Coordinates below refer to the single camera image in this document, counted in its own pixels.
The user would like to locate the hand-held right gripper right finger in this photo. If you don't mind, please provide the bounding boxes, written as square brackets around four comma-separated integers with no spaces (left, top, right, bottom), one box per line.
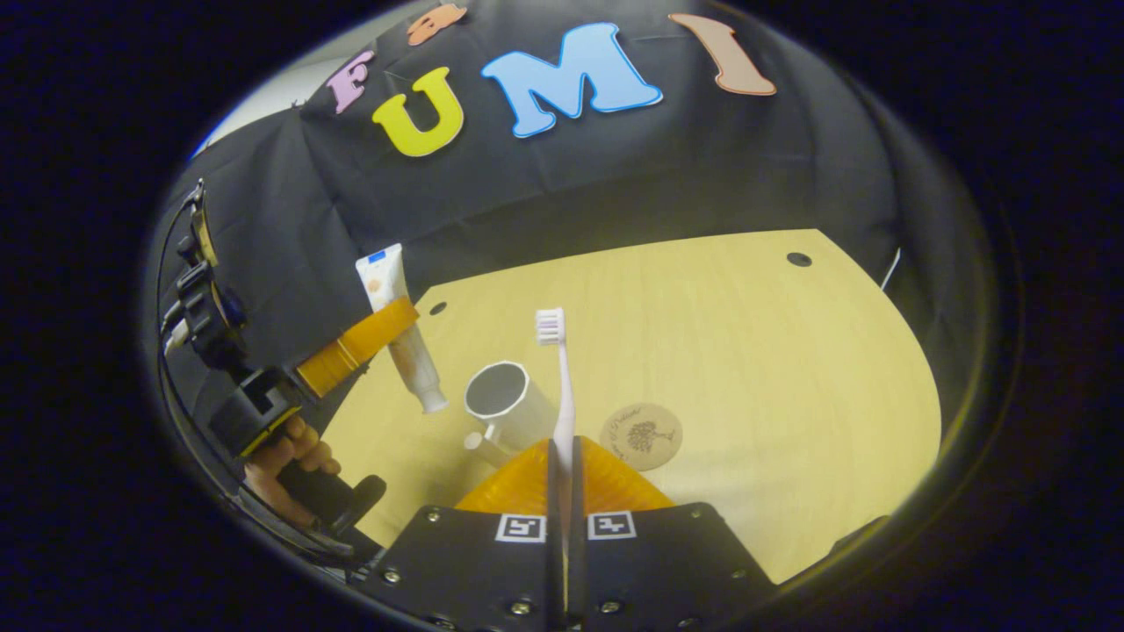
[566,436,779,632]

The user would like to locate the white cup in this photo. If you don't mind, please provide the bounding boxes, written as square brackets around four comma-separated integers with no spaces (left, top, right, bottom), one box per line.
[463,361,559,469]

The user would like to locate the black backdrop cloth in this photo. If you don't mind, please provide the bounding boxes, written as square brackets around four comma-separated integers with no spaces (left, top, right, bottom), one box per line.
[145,0,993,422]

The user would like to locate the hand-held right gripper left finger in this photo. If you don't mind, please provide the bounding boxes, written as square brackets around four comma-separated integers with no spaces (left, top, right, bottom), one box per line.
[367,439,565,632]

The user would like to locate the white toothpaste tube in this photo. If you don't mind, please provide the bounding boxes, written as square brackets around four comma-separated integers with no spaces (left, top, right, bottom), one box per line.
[355,243,450,414]

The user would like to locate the pink toothbrush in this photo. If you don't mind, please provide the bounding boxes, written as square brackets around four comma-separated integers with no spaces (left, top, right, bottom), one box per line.
[536,307,577,519]

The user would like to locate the round wooden coaster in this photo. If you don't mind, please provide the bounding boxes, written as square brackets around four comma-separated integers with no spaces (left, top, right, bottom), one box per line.
[600,403,684,473]

